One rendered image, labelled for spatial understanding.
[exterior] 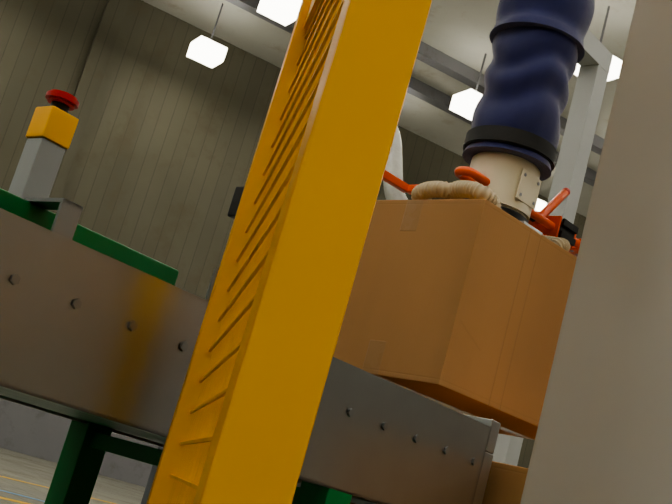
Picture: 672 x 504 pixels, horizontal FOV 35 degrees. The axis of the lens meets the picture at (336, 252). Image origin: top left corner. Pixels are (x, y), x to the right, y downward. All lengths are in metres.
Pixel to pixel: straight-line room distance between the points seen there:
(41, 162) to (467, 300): 0.91
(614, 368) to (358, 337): 1.41
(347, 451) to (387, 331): 0.63
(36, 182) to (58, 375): 0.98
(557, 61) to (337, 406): 1.27
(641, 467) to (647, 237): 0.21
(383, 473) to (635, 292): 0.87
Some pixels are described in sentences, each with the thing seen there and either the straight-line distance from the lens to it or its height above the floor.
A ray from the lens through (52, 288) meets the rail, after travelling 1.33.
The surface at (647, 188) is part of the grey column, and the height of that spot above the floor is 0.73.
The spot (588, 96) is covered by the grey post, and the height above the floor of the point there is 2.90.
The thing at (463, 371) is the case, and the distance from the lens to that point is 2.23.
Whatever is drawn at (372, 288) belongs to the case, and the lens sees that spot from 2.38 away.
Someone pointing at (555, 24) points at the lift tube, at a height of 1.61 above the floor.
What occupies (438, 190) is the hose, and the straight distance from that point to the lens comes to 2.50.
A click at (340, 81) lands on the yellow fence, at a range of 0.66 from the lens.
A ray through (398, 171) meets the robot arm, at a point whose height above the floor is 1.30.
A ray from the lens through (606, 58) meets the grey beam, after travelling 6.34.
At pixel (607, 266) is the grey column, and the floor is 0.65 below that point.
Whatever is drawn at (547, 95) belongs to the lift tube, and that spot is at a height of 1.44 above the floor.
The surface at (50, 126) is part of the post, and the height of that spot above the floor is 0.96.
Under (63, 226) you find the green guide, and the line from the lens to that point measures 1.37.
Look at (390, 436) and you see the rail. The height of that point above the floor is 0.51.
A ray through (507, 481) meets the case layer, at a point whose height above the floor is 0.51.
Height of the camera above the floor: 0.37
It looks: 13 degrees up
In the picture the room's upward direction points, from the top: 16 degrees clockwise
